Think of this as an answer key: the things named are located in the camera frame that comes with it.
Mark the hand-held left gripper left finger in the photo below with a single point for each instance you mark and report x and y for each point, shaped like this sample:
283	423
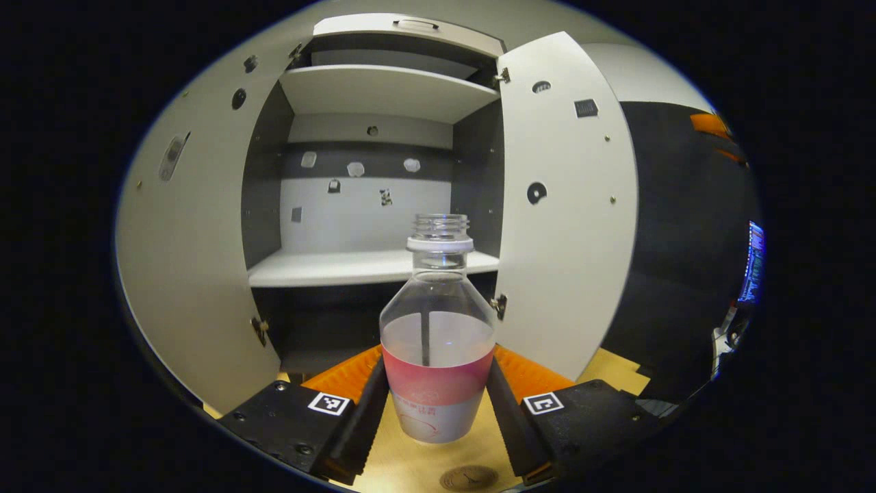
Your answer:
366	424

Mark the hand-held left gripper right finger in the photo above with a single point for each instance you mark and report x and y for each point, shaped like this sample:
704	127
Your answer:
510	431

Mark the clear bottle with red label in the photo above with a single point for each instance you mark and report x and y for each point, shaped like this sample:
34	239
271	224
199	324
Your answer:
438	329

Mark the white and grey cabinet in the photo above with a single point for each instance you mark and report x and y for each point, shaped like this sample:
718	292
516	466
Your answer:
369	219

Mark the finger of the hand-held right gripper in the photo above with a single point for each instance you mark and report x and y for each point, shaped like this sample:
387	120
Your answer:
732	157
710	124

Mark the white cabinet drawer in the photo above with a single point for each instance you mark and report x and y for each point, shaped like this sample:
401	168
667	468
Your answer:
363	27

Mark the black backdrop cloth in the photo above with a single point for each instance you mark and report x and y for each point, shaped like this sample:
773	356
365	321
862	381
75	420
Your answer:
684	239

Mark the metal door hinge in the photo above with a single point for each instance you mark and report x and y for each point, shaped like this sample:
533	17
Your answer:
499	307
295	51
259	331
501	76

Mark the white cabinet door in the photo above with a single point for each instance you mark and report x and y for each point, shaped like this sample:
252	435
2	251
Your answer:
198	226
568	226

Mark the computer monitor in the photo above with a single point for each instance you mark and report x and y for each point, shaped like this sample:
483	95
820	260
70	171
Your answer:
753	263

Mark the white cabinet shelf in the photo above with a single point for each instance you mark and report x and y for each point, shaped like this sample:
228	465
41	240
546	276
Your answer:
383	92
328	268

